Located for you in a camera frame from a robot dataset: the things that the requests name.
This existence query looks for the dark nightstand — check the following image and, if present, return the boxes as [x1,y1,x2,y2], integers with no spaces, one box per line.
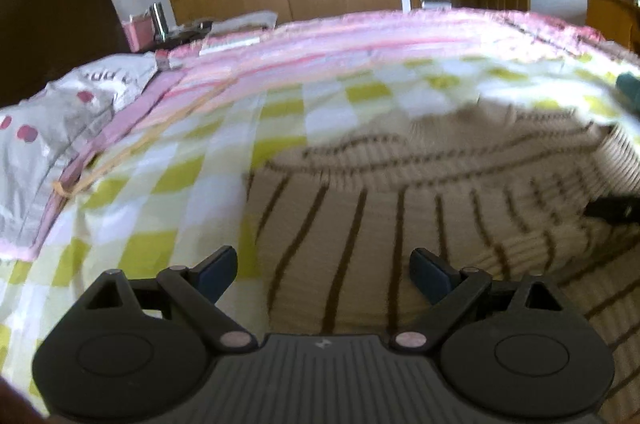
[155,21,213,50]

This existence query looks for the dark brown headboard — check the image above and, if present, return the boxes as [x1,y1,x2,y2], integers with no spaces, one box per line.
[0,0,132,110]

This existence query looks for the pink striped blanket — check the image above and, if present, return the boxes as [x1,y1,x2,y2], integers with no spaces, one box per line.
[155,6,640,105]

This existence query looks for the yellow white checked bed sheet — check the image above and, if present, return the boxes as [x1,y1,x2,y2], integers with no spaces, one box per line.
[0,49,640,405]

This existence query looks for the wooden desk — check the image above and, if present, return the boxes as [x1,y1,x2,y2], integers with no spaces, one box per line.
[585,0,640,55]

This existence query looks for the pink box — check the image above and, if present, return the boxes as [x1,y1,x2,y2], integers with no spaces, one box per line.
[122,16,156,52]

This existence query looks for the beige brown-striped knit sweater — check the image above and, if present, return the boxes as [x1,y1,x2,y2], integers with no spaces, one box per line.
[242,101,640,405]

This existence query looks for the metal tumbler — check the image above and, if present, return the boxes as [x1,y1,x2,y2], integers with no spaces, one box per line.
[150,2,168,40]

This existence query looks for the grey pillow with red dots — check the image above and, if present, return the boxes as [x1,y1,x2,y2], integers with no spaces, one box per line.
[0,51,158,250]

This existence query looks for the folded blue towel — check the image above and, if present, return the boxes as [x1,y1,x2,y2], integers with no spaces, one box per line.
[616,73,640,110]

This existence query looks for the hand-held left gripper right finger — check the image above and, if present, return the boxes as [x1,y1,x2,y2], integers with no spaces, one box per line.
[392,248,568,352]

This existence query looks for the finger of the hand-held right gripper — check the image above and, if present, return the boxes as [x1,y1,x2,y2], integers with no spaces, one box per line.
[584,196,640,225]

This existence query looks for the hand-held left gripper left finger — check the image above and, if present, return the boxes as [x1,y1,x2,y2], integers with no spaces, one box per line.
[82,245,258,353]

